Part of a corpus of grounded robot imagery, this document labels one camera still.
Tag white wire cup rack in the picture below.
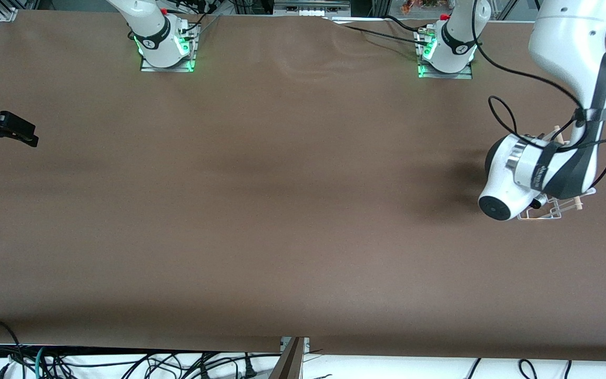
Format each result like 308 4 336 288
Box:
516 124 597 222

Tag orange background objects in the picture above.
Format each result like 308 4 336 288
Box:
400 0 440 14

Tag brown table cover sheet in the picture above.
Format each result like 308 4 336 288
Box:
0 9 606 364

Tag looped black cable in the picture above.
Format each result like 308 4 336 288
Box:
517 358 540 379

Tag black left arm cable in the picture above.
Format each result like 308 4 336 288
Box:
470 0 606 185

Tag tangled black cable bundle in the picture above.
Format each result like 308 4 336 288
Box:
45 352 282 379

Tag small metal table bracket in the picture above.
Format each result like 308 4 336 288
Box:
280 337 311 352

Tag long black table cable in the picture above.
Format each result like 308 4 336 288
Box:
328 17 432 48

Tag silver metal box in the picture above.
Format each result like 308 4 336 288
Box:
273 0 352 15

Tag short black table cable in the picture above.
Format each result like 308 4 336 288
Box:
385 15 430 33

